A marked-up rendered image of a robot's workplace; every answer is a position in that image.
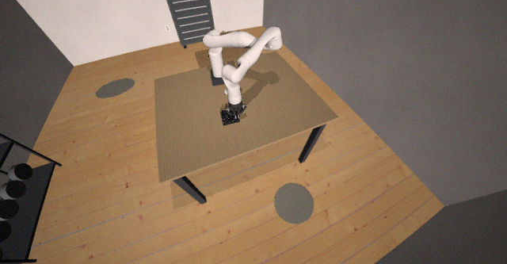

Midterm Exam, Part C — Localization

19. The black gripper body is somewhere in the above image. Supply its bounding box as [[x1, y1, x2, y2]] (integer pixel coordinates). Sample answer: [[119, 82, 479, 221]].
[[228, 101, 243, 111]]

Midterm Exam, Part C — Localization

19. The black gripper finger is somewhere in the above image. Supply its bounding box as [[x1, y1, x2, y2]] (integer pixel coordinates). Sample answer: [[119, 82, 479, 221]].
[[237, 104, 246, 118], [225, 107, 237, 119]]

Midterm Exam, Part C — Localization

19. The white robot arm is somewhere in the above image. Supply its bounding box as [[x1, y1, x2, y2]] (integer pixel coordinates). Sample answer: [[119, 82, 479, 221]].
[[203, 26, 282, 105]]

